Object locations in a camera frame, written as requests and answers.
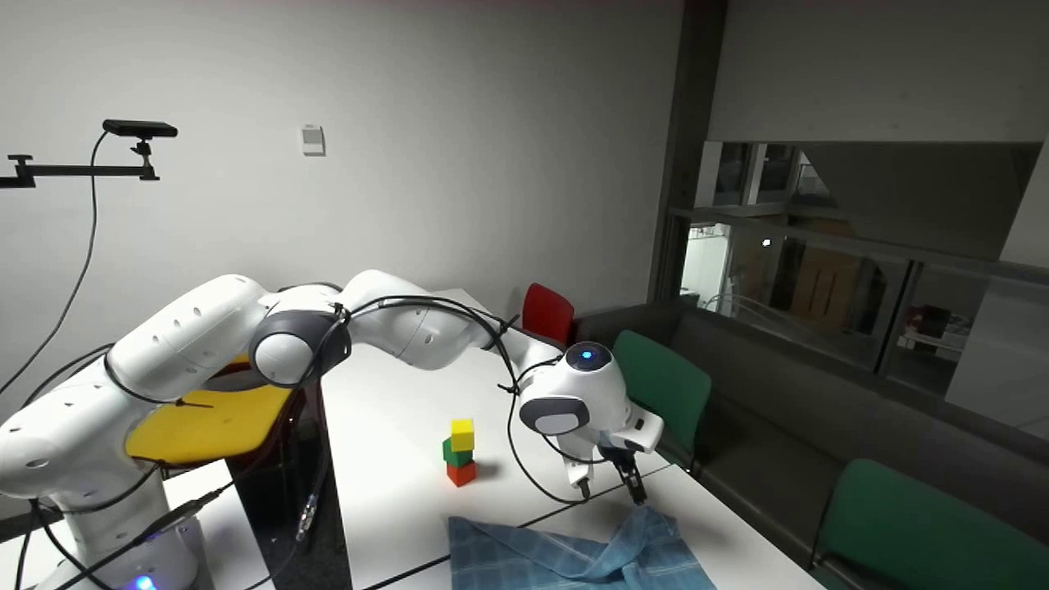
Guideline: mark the red block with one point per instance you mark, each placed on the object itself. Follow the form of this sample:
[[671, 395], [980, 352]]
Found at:
[[464, 475]]

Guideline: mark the green block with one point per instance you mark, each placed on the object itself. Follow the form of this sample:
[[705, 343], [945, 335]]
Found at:
[[455, 453]]

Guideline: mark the yellow chair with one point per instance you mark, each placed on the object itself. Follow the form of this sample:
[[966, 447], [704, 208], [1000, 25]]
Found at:
[[214, 419]]

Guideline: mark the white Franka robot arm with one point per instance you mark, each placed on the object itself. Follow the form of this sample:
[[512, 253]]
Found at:
[[167, 338]]

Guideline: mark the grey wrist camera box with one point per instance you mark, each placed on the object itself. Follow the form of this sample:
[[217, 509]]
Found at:
[[644, 431]]

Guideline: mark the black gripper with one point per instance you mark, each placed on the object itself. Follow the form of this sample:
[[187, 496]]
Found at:
[[621, 453]]

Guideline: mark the yellow block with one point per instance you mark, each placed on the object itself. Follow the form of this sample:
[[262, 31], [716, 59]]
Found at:
[[464, 434]]

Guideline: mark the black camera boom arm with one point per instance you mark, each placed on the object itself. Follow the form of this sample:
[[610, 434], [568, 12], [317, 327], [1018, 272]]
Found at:
[[87, 168]]

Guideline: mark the blue striped towel cloth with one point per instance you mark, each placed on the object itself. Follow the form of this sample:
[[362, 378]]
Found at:
[[568, 557]]

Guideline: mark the glass interior window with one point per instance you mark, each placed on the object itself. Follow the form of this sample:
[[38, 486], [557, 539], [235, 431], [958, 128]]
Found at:
[[853, 272]]

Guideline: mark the black camera on boom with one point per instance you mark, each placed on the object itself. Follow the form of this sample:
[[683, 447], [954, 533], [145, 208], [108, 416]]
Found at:
[[143, 128]]

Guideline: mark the green chair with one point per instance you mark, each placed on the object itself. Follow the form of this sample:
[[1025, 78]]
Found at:
[[930, 534], [671, 387]]

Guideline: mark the red chair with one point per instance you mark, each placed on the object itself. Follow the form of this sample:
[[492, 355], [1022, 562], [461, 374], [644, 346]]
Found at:
[[550, 316]]

